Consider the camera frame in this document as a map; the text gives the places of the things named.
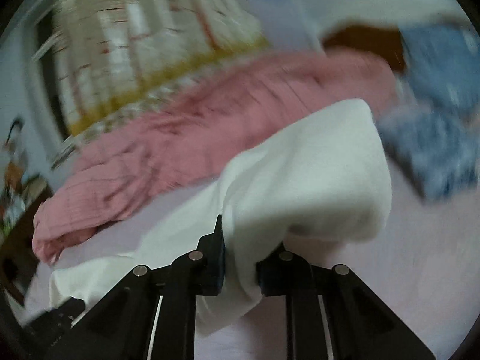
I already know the light blue pillow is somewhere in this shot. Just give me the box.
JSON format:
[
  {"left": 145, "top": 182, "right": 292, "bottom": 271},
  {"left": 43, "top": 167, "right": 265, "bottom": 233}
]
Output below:
[{"left": 400, "top": 24, "right": 479, "bottom": 119}]

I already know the tree and grass pattern curtain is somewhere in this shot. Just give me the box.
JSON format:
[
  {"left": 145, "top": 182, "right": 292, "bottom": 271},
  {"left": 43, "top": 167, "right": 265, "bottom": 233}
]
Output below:
[{"left": 34, "top": 0, "right": 267, "bottom": 146}]

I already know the cream white printed hoodie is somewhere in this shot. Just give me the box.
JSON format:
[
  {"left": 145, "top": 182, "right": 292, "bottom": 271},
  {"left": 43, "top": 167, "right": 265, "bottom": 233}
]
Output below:
[{"left": 49, "top": 99, "right": 392, "bottom": 336}]

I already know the blue white plaid garment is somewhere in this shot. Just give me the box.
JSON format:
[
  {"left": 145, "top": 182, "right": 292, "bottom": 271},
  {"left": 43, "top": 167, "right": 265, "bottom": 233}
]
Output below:
[{"left": 377, "top": 107, "right": 479, "bottom": 202}]

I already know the pink plaid quilt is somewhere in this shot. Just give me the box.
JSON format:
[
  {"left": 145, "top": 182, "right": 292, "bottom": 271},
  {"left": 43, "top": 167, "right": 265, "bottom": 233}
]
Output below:
[{"left": 32, "top": 49, "right": 396, "bottom": 264}]

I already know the white and brown headboard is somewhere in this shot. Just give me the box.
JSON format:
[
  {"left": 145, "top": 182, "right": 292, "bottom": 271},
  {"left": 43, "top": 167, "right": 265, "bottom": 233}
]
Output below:
[{"left": 318, "top": 0, "right": 471, "bottom": 72}]

